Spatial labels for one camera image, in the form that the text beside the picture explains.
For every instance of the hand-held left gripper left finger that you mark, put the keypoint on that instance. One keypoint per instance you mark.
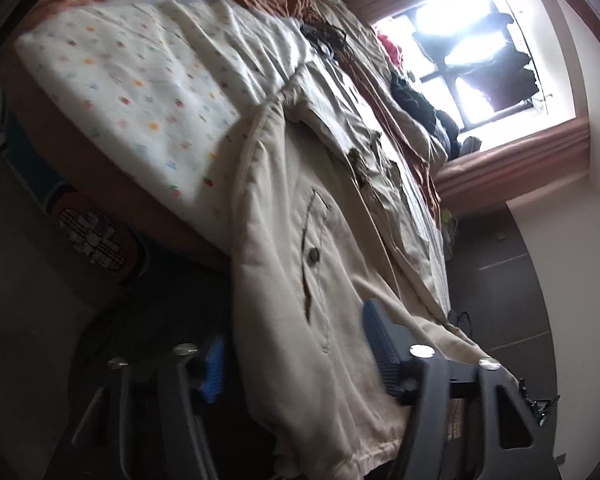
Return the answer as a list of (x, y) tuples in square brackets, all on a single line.
[(212, 370)]

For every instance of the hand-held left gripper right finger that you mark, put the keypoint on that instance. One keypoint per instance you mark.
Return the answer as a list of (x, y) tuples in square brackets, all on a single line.
[(380, 345)]

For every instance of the beige jacket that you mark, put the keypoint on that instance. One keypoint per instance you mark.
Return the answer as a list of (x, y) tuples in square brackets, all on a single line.
[(290, 240)]

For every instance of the black clothes pile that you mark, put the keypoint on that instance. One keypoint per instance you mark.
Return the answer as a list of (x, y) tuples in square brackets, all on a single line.
[(412, 100)]

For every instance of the white bedside box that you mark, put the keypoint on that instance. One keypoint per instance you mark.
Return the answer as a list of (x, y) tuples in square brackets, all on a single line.
[(447, 220)]

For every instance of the dark cushion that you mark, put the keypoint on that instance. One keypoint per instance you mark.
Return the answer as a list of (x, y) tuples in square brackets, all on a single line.
[(471, 146)]

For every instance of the dark clothing heap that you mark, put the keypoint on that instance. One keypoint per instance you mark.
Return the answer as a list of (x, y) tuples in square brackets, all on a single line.
[(447, 132)]

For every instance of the dark hanging jacket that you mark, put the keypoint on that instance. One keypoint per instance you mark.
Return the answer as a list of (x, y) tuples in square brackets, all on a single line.
[(495, 22), (512, 90), (515, 60)]

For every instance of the white polka-dot sheet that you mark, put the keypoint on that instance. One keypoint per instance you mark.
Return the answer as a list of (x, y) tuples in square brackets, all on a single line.
[(130, 85)]

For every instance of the red clothing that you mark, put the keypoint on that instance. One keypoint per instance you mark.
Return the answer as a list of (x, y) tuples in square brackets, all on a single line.
[(387, 45)]

